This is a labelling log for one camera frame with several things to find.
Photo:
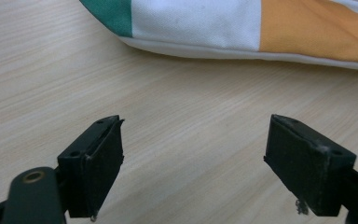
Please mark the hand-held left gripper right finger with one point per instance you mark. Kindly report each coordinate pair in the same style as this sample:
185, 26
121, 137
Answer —
304, 168

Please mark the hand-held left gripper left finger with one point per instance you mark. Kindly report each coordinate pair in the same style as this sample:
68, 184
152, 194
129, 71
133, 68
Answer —
96, 168

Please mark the green white orange striped garment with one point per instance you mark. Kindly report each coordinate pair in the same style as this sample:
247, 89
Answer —
236, 28

